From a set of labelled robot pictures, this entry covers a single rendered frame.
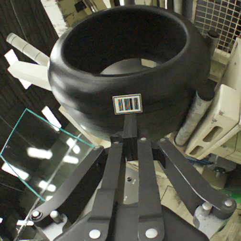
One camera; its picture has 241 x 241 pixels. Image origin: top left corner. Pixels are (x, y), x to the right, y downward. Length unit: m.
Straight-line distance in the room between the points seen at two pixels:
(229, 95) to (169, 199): 0.71
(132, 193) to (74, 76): 0.78
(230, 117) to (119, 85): 0.26
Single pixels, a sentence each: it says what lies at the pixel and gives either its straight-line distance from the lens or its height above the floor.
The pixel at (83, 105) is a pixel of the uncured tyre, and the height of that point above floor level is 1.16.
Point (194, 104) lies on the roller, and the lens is 0.39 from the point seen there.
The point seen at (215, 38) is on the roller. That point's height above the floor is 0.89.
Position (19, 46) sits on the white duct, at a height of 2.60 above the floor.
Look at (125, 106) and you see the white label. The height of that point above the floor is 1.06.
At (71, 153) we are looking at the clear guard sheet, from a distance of 1.12.
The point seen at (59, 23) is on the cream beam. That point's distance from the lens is 1.00.
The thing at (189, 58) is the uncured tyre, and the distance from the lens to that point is 0.41.
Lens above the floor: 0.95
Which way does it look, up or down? 20 degrees up
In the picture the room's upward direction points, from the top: 69 degrees counter-clockwise
